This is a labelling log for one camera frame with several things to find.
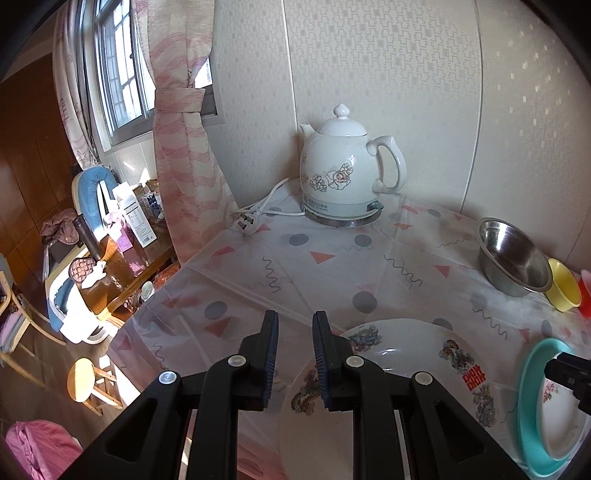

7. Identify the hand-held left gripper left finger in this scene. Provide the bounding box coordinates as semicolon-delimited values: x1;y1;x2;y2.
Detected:
60;310;280;480

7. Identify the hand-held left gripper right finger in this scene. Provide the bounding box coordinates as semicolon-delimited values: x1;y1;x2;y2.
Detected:
312;310;532;480

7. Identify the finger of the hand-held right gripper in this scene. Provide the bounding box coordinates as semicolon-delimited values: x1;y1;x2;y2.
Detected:
544;351;591;409

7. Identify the small white floral plate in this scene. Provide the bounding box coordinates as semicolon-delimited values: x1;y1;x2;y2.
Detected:
538;375;591;461

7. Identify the teal plate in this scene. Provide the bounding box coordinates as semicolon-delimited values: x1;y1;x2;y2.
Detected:
516;338;591;479

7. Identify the pink plastic bowl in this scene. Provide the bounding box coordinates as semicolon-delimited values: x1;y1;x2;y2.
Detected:
577;269;591;319

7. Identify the yellow plastic bowl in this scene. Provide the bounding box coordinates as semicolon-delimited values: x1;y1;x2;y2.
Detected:
545;258;583;312

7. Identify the large white dragon-print plate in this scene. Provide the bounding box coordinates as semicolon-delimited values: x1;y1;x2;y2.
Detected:
278;318;522;480

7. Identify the stainless steel bowl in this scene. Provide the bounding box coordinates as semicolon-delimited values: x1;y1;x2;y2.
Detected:
476;217;553;297

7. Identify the patterned plastic tablecloth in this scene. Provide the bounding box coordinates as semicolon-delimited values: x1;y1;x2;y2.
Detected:
108;193;591;480

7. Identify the metal kettle base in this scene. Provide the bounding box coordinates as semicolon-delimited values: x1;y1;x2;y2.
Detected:
303;203;384;229

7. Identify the wooden side table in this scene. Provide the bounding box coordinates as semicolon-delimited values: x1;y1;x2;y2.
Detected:
78;217;180;326

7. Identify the white floral ceramic kettle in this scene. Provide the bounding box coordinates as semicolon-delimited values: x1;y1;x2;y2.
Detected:
299;104;407;220

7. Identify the round wooden stool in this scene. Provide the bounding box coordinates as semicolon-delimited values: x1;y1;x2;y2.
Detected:
66;357;124;417

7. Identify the small blue white carton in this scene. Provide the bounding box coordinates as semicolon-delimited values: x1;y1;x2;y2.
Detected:
141;181;166;221

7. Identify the white carton box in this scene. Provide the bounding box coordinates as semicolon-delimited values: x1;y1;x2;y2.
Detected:
112;182;158;246

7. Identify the dark cylindrical flask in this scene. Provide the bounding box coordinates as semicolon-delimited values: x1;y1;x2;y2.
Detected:
72;215;108;262

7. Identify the pink striped curtain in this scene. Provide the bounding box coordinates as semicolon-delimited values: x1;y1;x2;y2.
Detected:
147;0;241;265

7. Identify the blue padded chair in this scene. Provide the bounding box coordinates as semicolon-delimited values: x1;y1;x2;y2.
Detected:
71;165;117;234

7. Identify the pink crumpled fabric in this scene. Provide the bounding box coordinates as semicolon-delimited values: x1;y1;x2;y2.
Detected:
41;209;82;245

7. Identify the pink cloth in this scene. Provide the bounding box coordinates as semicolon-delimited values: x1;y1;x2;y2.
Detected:
4;420;85;480

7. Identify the wooden chair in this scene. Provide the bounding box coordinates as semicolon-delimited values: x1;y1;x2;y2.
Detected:
0;263;68;386

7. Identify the window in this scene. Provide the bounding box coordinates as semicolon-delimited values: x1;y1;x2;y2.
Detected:
76;0;219;154

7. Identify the wooden wardrobe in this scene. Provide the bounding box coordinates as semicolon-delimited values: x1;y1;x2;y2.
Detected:
0;54;77;278

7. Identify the white patterned curtain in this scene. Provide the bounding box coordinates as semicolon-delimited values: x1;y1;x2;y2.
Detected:
52;0;100;169

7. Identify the white power cord with plug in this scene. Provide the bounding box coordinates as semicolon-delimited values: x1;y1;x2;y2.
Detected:
235;176;306;237

